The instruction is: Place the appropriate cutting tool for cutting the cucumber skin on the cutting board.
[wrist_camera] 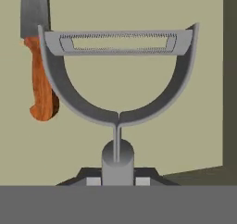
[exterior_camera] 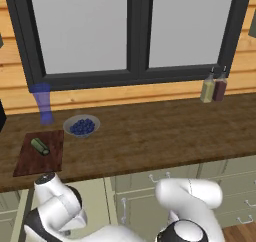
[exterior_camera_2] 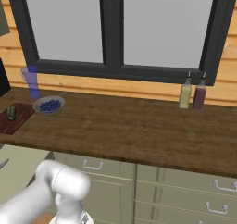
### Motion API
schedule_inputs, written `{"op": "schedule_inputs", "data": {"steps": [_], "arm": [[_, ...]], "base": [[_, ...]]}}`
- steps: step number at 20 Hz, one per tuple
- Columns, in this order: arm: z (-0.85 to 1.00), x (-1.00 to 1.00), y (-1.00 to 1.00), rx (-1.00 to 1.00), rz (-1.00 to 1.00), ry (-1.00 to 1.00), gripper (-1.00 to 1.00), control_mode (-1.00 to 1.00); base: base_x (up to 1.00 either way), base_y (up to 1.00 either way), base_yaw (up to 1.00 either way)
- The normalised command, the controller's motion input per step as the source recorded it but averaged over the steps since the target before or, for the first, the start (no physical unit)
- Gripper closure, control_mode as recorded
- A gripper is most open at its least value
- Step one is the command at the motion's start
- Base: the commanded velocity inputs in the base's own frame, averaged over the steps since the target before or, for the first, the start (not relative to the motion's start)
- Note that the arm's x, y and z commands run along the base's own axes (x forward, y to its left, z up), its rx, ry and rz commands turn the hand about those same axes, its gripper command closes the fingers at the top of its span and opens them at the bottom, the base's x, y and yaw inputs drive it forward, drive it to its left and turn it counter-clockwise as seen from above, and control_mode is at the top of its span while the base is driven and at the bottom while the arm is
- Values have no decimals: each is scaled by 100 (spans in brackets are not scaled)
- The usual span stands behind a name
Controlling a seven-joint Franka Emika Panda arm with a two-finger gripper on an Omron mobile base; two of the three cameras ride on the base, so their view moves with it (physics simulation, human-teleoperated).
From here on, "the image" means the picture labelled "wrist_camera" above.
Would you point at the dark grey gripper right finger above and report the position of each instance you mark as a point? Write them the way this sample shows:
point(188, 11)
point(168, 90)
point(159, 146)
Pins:
point(145, 176)

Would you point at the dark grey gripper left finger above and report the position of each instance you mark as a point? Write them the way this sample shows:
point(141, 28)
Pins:
point(89, 176)

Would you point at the grey metal Y-shaped peeler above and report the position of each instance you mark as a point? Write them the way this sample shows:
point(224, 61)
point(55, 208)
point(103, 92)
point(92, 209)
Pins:
point(117, 164)

